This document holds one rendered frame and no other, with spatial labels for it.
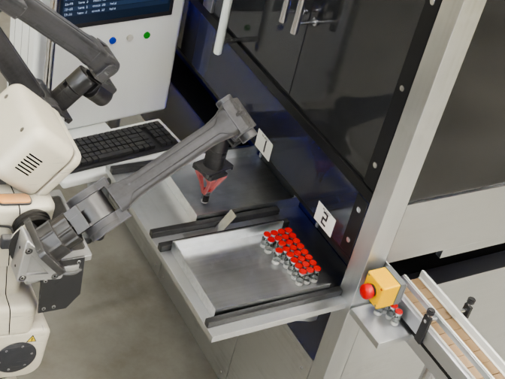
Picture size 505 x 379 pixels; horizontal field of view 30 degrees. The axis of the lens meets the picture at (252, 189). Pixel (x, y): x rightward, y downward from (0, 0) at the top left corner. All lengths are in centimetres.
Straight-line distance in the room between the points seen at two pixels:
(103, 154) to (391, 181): 100
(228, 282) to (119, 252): 140
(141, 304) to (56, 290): 137
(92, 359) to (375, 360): 109
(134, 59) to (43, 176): 101
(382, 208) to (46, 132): 83
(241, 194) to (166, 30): 60
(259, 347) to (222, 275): 56
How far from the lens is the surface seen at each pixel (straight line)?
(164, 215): 261
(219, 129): 202
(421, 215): 239
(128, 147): 293
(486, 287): 285
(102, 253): 378
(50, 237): 197
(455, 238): 256
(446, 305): 250
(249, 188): 277
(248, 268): 250
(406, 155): 220
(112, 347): 344
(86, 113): 300
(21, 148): 199
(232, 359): 315
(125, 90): 303
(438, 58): 208
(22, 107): 205
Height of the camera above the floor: 253
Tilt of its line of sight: 36 degrees down
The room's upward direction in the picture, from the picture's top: 14 degrees clockwise
